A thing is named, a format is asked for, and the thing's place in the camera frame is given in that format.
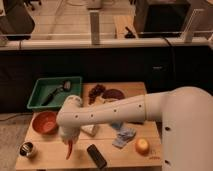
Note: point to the black office chair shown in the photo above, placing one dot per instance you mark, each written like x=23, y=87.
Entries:
x=15, y=21

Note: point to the wooden table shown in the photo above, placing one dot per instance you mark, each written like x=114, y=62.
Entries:
x=51, y=151

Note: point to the white cup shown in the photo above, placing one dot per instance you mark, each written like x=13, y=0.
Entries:
x=90, y=130

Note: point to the green plastic tray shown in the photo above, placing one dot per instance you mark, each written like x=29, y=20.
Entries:
x=44, y=86

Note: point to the orange round fruit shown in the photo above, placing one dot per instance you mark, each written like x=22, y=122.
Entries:
x=142, y=146

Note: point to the black remote control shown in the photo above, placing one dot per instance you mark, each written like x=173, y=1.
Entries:
x=96, y=156

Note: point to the red chili pepper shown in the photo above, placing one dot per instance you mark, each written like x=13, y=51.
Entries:
x=70, y=146

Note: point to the orange bowl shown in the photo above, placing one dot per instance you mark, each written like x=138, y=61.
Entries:
x=44, y=123

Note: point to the blue sponge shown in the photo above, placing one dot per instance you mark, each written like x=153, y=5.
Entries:
x=116, y=125

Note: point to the crumpled blue-grey cloth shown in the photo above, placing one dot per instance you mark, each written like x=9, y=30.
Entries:
x=124, y=135

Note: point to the white railing post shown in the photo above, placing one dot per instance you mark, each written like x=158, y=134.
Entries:
x=95, y=29

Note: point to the small metal cup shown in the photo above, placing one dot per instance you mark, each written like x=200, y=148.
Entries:
x=27, y=149

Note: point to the purple bowl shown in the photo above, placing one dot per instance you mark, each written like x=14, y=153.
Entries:
x=113, y=93

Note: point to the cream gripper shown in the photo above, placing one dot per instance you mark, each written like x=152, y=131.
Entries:
x=69, y=134

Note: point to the black handled brush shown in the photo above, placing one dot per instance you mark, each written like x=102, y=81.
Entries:
x=64, y=87

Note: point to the dark grape bunch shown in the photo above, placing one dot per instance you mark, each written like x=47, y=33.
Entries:
x=94, y=92

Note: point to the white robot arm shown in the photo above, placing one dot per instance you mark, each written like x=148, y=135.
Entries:
x=186, y=114

